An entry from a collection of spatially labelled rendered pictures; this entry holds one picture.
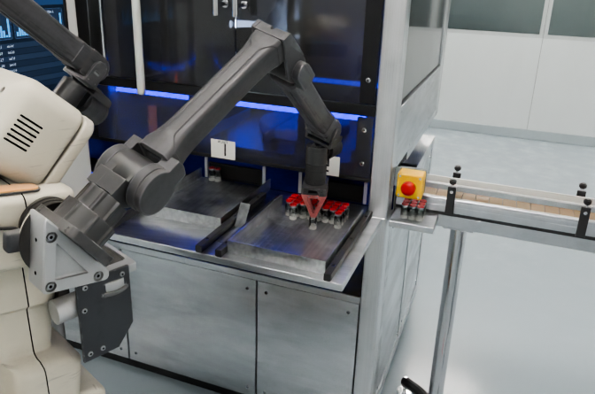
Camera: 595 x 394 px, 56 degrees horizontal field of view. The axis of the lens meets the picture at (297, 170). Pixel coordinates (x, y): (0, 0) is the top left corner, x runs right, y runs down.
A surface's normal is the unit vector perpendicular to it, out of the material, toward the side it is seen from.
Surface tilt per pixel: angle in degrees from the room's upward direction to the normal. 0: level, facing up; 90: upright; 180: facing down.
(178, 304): 90
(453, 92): 90
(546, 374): 0
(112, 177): 41
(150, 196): 106
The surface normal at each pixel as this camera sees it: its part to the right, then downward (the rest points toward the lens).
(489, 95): -0.36, 0.30
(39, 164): 0.73, 0.25
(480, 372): 0.04, -0.94
